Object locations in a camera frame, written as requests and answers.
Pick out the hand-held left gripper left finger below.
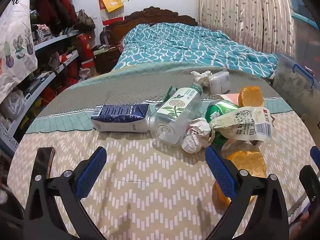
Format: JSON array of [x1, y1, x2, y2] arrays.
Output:
[[23, 146, 108, 240]]

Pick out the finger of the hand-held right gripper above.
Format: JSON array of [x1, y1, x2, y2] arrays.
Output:
[[299, 146, 320, 214]]

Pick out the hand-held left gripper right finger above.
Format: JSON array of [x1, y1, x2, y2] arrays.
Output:
[[205, 145, 290, 240]]

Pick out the orange peel half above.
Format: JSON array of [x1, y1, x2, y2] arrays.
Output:
[[212, 151, 267, 204], [237, 86, 265, 108]]

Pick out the printed clear plastic wrapper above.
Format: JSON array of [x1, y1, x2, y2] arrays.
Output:
[[209, 106, 273, 145]]

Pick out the crumpled white paper ball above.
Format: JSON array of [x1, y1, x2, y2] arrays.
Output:
[[181, 117, 213, 154]]

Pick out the black smartphone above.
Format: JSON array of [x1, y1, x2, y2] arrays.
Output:
[[34, 147, 56, 179]]

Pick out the beige zigzag bed mat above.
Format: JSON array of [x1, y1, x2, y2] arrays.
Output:
[[7, 97, 313, 240]]

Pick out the green drink can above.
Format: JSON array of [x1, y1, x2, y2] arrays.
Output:
[[205, 99, 239, 153]]

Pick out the dark blue milk carton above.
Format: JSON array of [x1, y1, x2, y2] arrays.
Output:
[[90, 104, 150, 133]]

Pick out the clear bottle with flower label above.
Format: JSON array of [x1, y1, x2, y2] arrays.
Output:
[[149, 84, 203, 147]]

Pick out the white tissue pack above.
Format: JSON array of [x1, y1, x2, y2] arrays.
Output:
[[208, 71, 230, 95]]

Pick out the grey quilted mattress pad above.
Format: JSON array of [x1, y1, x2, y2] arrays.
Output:
[[55, 61, 280, 117]]

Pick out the green snack wrapper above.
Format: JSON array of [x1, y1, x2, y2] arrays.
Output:
[[164, 86, 180, 103]]

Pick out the crumpled white tissue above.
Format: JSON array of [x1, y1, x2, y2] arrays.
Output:
[[190, 70, 212, 88]]

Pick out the clear plastic jar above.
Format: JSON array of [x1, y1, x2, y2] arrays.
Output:
[[79, 68, 91, 81]]

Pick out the white plastic bag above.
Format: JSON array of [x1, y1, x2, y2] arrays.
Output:
[[0, 91, 24, 120]]

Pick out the dark wooden nightstand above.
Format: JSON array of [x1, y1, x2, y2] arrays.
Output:
[[94, 45, 123, 74]]

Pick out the translucent storage box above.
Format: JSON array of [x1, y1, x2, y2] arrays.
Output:
[[291, 12, 320, 55]]

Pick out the red bag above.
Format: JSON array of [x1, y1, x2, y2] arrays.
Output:
[[76, 34, 94, 69]]

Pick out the teal patterned quilt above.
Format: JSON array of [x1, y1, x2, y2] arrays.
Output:
[[111, 22, 279, 79]]

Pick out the grey metal shelf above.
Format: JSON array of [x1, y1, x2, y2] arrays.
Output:
[[0, 27, 80, 150]]

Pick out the brown handbag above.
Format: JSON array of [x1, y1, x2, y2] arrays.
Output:
[[74, 9, 96, 32]]

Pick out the white printed cloth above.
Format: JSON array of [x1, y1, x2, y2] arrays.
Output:
[[0, 0, 38, 103]]

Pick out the leaf print curtain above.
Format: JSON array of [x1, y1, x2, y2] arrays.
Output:
[[196, 0, 295, 55]]

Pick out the hanging dark coats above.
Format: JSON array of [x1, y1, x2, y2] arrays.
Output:
[[30, 0, 77, 34]]

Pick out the yellow hanging card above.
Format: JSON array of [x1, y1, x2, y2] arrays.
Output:
[[102, 0, 124, 12]]

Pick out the carved wooden headboard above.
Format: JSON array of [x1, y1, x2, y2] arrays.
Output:
[[100, 6, 198, 45]]

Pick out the storage box with blue handle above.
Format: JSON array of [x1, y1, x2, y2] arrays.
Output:
[[271, 52, 320, 130]]

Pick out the red wall calendar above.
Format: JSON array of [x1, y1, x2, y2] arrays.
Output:
[[98, 0, 125, 26]]

